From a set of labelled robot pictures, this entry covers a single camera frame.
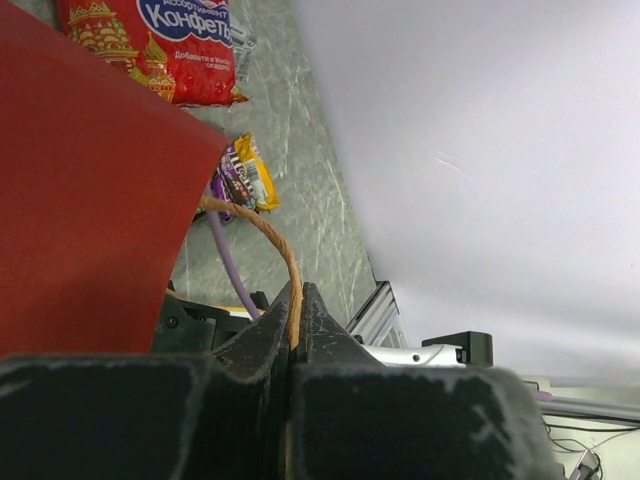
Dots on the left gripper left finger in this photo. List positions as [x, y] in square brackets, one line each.
[210, 415]

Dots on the red paper bag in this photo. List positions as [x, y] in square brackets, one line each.
[100, 180]

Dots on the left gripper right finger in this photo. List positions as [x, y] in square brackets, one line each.
[370, 421]

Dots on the silver foil snack packet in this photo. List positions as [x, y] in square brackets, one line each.
[244, 41]

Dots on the aluminium rail frame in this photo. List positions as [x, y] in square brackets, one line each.
[377, 322]

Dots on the yellow candy packet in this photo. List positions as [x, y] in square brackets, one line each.
[259, 176]

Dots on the red candy snack bag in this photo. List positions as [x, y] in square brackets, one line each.
[181, 50]

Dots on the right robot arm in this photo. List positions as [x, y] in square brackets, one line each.
[188, 327]

